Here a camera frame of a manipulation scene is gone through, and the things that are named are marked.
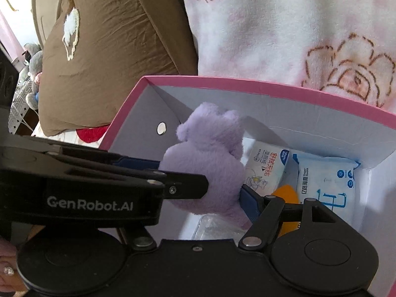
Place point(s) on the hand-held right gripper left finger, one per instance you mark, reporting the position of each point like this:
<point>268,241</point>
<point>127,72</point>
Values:
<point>136,238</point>

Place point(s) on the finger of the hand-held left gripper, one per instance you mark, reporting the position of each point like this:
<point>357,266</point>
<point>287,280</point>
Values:
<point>136,163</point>
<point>185,187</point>

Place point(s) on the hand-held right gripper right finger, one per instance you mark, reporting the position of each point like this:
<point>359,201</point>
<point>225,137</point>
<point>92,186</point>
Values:
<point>250,204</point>

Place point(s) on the purple plush toy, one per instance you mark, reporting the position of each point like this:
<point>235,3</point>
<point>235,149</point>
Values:
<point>213,161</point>

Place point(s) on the orange plastic object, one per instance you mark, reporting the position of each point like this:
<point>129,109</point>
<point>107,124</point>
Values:
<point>287,191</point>

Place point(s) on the white tissue packet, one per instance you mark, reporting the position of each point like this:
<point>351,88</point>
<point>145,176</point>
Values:
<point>266,167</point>

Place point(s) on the clear plastic case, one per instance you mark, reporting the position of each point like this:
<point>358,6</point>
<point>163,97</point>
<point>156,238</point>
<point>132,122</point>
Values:
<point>216,229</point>

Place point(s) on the blue white wet wipes packet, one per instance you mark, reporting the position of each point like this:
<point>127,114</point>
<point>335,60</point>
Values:
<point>328,185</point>

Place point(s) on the pink cardboard box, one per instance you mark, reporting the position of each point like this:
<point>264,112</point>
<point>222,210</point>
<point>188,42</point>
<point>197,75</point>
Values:
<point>309,120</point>

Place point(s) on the person's left hand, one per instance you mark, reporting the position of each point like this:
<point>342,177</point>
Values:
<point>9,281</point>

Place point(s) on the red white printed blanket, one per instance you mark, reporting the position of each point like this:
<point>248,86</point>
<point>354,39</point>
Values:
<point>91,133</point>

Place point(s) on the grey patterned cloth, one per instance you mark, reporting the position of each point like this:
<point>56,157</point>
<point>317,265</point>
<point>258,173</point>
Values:
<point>18,111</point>

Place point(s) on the brown pillow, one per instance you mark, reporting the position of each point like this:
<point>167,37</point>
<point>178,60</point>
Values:
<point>123,52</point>

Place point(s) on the grey plush toy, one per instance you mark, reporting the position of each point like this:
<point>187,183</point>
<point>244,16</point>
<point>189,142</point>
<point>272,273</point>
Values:
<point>35,65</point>

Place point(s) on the pink floral blanket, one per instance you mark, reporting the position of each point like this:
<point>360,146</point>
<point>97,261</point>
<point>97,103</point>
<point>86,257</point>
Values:
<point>278,37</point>

